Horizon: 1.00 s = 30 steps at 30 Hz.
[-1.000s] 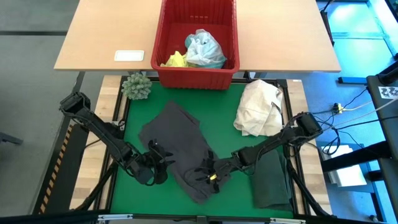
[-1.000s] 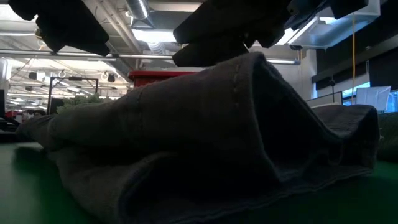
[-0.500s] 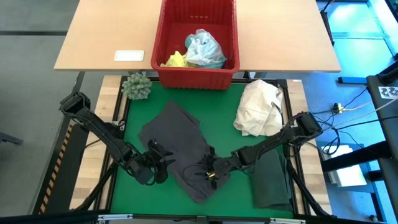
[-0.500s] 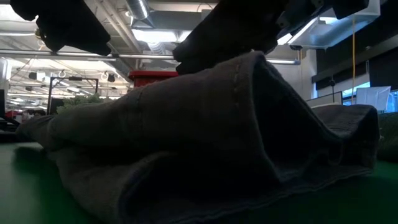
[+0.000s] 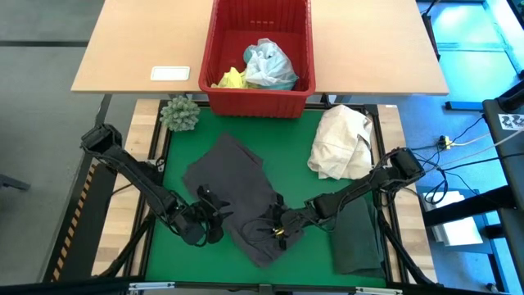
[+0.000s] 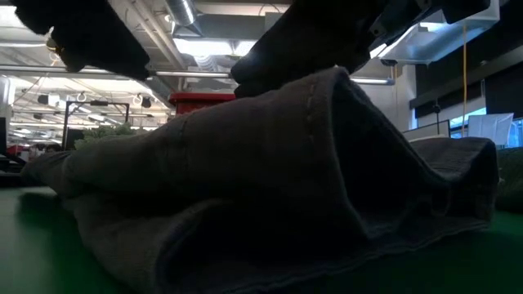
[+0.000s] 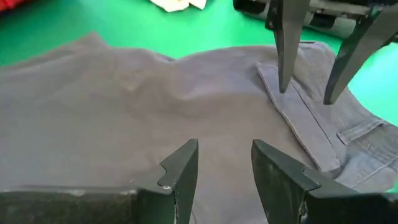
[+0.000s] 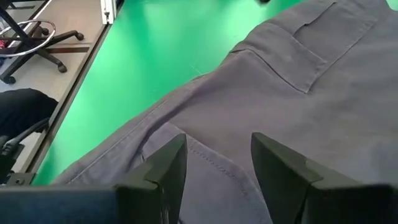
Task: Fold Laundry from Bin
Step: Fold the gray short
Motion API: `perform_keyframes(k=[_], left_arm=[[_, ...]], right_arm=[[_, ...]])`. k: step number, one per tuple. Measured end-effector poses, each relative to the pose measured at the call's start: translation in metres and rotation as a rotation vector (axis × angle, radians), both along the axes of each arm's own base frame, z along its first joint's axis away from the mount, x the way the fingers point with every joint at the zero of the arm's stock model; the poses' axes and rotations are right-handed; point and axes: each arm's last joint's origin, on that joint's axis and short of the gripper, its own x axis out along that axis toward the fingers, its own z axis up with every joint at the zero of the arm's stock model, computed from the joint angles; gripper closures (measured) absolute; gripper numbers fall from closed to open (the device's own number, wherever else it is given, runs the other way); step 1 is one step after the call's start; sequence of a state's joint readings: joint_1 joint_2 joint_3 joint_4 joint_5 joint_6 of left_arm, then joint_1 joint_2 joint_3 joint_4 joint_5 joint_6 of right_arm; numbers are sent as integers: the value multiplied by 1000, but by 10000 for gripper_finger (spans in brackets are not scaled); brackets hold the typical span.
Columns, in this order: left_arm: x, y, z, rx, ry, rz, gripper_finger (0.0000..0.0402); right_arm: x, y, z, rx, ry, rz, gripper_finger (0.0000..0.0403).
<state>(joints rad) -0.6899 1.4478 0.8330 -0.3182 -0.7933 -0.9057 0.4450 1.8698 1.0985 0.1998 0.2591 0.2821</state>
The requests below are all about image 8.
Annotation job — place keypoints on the dark grey garment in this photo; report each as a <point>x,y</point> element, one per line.
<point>280,93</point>

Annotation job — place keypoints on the green table mat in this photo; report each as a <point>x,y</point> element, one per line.
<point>140,62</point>

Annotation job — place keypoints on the black office chair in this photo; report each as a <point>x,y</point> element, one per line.
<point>37,46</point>

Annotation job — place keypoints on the person's leg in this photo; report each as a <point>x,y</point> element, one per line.
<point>21,109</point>

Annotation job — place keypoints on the silver metal bracket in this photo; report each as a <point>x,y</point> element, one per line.
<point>108,11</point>

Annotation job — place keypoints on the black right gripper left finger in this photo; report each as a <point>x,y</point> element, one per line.
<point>93,205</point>

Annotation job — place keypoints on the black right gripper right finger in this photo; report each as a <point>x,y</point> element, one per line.
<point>311,202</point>

